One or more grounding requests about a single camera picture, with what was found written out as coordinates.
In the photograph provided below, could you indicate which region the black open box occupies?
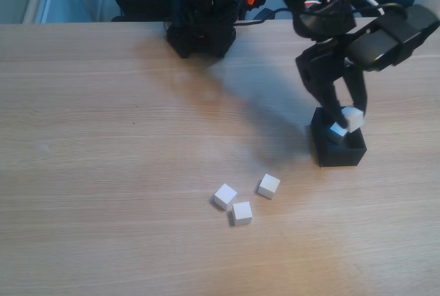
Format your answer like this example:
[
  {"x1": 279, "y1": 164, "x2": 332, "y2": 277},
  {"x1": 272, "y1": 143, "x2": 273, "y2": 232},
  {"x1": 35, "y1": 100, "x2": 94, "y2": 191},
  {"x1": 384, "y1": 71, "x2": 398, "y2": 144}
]
[{"x1": 309, "y1": 106, "x2": 368, "y2": 168}]

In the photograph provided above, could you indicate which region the white cube block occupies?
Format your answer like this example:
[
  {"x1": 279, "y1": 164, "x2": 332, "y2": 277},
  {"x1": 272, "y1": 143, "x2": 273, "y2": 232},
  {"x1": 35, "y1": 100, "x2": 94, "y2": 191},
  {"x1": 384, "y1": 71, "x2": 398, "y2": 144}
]
[
  {"x1": 230, "y1": 201, "x2": 254, "y2": 227},
  {"x1": 213, "y1": 183, "x2": 239, "y2": 212},
  {"x1": 257, "y1": 173, "x2": 281, "y2": 201},
  {"x1": 329, "y1": 122, "x2": 349, "y2": 144},
  {"x1": 340, "y1": 106, "x2": 365, "y2": 133}
]

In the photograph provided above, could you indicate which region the black webcam cable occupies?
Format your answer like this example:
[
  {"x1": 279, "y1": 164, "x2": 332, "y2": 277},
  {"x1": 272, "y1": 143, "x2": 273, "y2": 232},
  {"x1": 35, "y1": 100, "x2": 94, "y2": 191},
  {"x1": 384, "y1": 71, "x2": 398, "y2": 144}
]
[{"x1": 236, "y1": 7, "x2": 293, "y2": 26}]

